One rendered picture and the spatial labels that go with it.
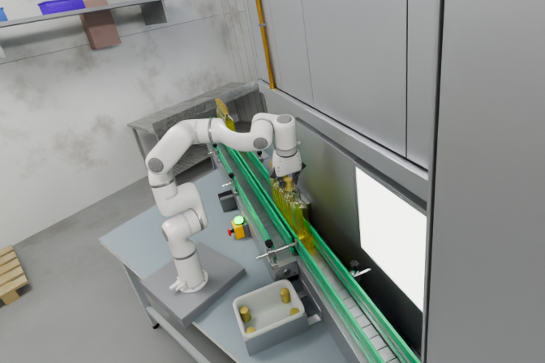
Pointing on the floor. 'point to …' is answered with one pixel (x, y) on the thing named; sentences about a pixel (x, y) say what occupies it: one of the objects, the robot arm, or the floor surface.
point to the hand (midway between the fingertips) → (288, 181)
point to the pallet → (8, 289)
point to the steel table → (194, 154)
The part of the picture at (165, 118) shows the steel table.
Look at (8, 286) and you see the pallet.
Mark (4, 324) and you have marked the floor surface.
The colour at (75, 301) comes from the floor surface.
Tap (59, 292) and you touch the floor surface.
